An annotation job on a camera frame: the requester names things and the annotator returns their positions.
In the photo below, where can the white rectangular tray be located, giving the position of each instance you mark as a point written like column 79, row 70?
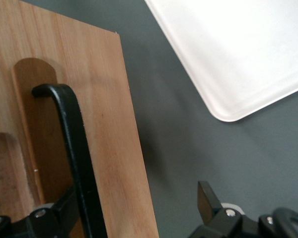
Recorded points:
column 238, row 49

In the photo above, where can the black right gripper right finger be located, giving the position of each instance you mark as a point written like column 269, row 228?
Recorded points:
column 213, row 218

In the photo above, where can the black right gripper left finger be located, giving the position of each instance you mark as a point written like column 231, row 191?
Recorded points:
column 57, row 220

